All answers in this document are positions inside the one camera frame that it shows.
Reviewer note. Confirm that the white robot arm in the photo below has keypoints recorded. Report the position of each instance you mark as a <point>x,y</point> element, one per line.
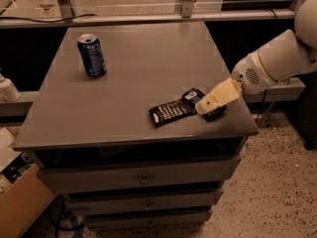
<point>289,54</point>

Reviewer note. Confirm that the white pipe on left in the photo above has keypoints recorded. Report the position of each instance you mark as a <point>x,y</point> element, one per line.
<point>8,89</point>

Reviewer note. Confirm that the blue soda can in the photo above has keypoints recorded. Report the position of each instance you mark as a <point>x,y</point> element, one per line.
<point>91,53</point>

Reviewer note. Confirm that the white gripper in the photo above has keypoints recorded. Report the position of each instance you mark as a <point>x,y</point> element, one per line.
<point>250,73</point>

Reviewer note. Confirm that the metal frame rail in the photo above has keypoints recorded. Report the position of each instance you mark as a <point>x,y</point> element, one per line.
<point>10,22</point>

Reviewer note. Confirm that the cardboard box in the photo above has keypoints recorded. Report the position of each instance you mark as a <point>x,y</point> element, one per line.
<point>21,201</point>

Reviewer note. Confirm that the black rxbar chocolate wrapper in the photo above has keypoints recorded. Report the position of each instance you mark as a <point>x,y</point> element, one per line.
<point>170,112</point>

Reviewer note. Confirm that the blue rxbar blueberry wrapper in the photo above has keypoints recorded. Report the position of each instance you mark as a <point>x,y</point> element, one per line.
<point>193,96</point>

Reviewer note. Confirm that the grey drawer cabinet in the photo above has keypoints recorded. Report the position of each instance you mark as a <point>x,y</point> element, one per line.
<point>95,143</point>

